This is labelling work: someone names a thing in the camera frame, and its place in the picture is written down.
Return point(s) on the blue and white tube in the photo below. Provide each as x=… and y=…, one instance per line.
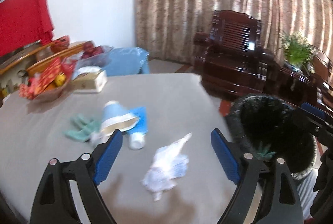
x=139, y=122

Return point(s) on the glass fruit bowl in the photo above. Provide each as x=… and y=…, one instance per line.
x=101, y=60

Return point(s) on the red cloth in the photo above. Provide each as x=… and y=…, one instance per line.
x=20, y=18

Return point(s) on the bowl of red snack packets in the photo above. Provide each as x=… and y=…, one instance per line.
x=48, y=77

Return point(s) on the potted green plant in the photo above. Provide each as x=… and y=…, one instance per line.
x=298, y=51

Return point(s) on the patterned beige curtain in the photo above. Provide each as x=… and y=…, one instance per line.
x=182, y=5

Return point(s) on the tissue box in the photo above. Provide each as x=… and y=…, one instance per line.
x=89, y=81

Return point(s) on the dark wooden side table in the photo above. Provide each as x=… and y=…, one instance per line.
x=286, y=83

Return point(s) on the wooden television cabinet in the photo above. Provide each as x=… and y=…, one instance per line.
x=39, y=62

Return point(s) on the black television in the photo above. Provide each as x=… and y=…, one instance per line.
x=18, y=52

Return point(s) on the red apple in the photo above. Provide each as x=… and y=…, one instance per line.
x=88, y=46
x=85, y=55
x=97, y=51

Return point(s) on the red ornament bowl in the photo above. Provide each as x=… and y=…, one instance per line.
x=60, y=44

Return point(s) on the black-lined trash bin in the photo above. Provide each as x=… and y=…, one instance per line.
x=236, y=120

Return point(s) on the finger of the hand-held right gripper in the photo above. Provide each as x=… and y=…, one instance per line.
x=313, y=110
x=309, y=122

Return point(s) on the dark wooden armchair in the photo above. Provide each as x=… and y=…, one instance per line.
x=231, y=62
x=324, y=73

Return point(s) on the white wrapper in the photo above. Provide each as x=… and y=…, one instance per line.
x=164, y=166

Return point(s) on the green rubber glove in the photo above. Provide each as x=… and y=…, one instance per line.
x=261, y=155
x=83, y=130

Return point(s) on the blue covered stool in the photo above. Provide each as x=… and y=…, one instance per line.
x=127, y=61

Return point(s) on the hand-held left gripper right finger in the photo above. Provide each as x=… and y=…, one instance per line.
x=225, y=156

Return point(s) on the glass candy bowl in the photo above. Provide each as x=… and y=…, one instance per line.
x=49, y=95

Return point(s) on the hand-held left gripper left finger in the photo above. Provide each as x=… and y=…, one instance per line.
x=108, y=156

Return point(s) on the light blue paper cup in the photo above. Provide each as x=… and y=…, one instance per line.
x=114, y=112

